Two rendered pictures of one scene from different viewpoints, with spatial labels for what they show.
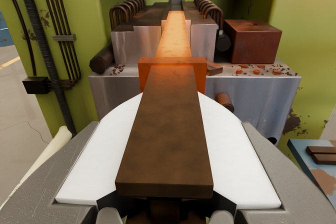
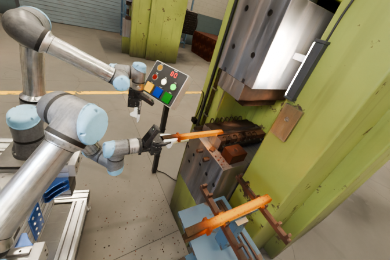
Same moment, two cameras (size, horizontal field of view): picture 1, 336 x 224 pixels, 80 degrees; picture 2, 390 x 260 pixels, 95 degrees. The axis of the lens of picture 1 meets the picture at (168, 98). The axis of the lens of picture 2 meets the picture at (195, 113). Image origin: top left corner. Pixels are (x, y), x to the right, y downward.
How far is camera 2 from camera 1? 0.91 m
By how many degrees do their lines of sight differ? 43
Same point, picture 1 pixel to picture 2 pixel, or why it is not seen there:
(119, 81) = not seen: hidden behind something
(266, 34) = (229, 154)
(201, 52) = (216, 144)
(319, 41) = (266, 181)
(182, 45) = (188, 135)
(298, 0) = (263, 158)
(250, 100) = (213, 165)
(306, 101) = not seen: hidden behind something
